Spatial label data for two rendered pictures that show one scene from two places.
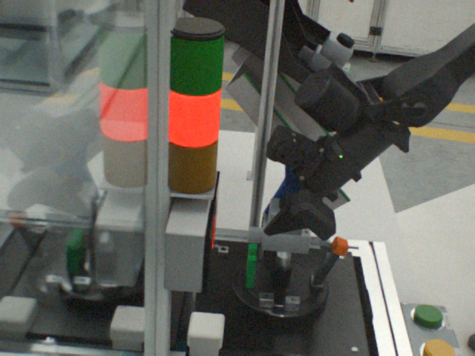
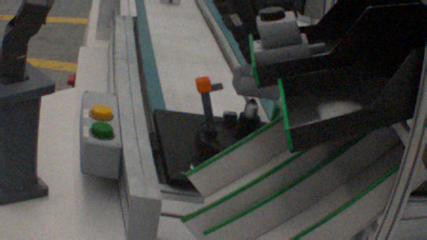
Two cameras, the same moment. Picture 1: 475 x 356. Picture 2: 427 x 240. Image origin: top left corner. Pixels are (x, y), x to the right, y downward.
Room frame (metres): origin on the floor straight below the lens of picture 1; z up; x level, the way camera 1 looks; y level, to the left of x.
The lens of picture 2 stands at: (1.83, -0.39, 1.47)
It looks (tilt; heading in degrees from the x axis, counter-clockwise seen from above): 22 degrees down; 166
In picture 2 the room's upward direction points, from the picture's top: 12 degrees clockwise
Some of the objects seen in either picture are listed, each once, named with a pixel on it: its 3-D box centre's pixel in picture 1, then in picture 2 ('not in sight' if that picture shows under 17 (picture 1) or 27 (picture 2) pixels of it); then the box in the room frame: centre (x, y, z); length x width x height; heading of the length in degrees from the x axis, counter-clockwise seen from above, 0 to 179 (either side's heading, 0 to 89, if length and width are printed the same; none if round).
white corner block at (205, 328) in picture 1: (205, 334); not in sight; (0.63, 0.03, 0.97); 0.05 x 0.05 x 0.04; 0
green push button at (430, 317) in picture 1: (427, 318); (101, 132); (0.71, -0.29, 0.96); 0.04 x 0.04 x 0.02
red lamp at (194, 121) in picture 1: (192, 111); not in sight; (0.54, 0.05, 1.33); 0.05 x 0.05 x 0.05
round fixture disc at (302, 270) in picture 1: (279, 287); (243, 144); (0.73, -0.07, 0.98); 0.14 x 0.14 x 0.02
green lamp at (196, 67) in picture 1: (194, 59); not in sight; (0.54, 0.05, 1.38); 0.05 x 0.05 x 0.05
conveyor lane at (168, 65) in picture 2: not in sight; (218, 109); (0.43, -0.04, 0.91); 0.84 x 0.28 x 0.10; 0
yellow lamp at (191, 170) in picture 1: (191, 159); not in sight; (0.54, 0.05, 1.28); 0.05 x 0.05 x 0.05
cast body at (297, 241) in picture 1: (280, 222); (266, 71); (0.73, -0.06, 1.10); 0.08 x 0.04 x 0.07; 90
